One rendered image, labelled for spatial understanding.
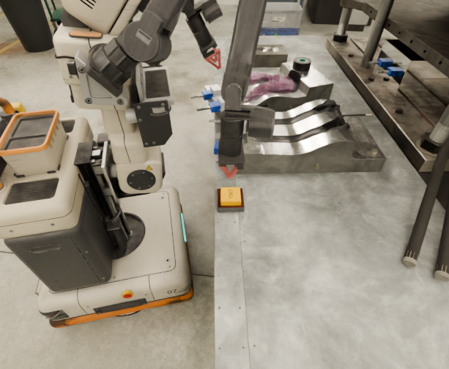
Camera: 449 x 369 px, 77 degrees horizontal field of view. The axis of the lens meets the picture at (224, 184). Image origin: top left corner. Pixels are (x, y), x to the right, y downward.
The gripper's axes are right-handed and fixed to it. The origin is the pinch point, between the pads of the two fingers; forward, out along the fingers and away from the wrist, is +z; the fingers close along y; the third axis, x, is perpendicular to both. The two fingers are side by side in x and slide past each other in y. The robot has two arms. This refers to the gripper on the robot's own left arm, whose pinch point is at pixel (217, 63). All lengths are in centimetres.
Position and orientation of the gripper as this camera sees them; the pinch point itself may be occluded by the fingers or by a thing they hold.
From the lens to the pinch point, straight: 124.3
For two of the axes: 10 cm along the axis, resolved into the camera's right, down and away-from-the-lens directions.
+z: 4.3, 5.6, 7.1
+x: -8.7, 4.5, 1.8
